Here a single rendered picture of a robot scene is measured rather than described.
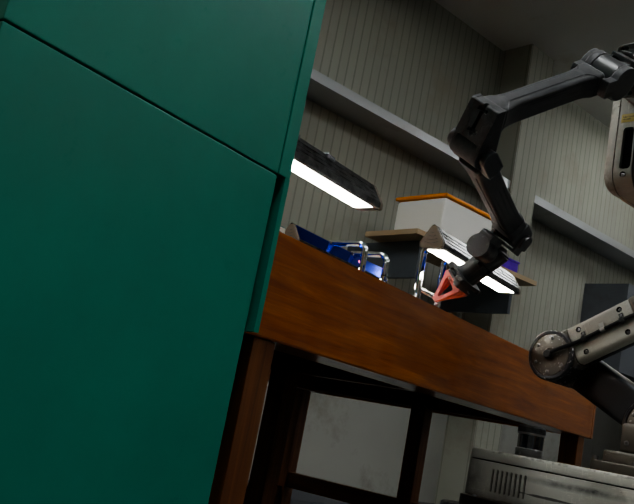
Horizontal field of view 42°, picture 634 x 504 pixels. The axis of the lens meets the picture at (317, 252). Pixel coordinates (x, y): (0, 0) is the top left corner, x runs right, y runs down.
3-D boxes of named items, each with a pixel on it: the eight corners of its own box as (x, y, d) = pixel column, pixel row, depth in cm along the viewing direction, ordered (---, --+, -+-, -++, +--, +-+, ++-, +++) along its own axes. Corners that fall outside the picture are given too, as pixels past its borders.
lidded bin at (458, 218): (439, 262, 536) (445, 221, 542) (490, 260, 506) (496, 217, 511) (388, 240, 505) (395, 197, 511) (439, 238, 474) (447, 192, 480)
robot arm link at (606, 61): (643, 63, 179) (623, 52, 182) (619, 59, 172) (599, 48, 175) (621, 101, 183) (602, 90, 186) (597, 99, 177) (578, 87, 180)
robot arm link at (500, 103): (491, 117, 154) (455, 93, 160) (477, 176, 163) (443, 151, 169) (641, 64, 175) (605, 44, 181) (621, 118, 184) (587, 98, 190)
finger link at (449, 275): (423, 286, 203) (453, 264, 200) (436, 294, 208) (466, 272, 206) (435, 308, 199) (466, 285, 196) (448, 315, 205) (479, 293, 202)
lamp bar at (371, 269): (388, 286, 330) (391, 268, 332) (296, 242, 282) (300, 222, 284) (371, 285, 335) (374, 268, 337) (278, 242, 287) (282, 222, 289)
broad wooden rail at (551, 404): (590, 438, 275) (597, 383, 278) (239, 330, 135) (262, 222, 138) (555, 432, 282) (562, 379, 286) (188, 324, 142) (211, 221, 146)
